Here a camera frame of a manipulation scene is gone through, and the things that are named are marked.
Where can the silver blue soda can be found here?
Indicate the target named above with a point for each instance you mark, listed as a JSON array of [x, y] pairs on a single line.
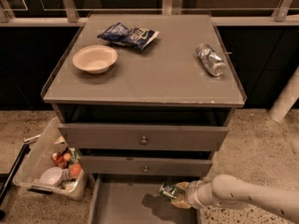
[[212, 62]]

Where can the white paper bowl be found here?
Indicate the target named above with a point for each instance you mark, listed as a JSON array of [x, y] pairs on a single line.
[[95, 59]]

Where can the orange fruit in bin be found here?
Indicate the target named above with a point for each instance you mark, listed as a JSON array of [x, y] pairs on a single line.
[[74, 170]]

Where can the metal railing frame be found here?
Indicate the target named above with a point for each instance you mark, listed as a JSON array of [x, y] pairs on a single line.
[[222, 12]]

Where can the grey open bottom drawer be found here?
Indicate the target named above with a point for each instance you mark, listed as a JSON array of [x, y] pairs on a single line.
[[135, 199]]

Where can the clear plastic storage bin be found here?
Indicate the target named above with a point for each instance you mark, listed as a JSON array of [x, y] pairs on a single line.
[[33, 173]]

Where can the green soda can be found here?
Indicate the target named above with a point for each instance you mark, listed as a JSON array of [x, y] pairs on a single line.
[[170, 191]]

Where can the black bar on floor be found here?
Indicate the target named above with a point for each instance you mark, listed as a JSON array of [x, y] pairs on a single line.
[[15, 167]]

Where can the grey middle drawer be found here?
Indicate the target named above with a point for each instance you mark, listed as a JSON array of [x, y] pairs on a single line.
[[144, 166]]

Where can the red snack packet in bin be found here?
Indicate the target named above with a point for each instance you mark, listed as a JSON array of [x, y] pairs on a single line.
[[58, 159]]

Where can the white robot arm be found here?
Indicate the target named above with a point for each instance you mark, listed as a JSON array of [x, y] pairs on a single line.
[[258, 164]]

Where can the grey top drawer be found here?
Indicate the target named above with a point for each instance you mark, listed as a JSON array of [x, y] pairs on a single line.
[[143, 137]]

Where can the grey drawer cabinet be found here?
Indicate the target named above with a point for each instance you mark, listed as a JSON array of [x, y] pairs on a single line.
[[163, 84]]

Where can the white cup in bin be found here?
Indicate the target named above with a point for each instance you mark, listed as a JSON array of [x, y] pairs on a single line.
[[52, 176]]

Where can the blue chip bag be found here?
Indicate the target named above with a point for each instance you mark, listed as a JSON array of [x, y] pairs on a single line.
[[119, 34]]

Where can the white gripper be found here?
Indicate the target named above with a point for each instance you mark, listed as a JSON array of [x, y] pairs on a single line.
[[192, 194]]

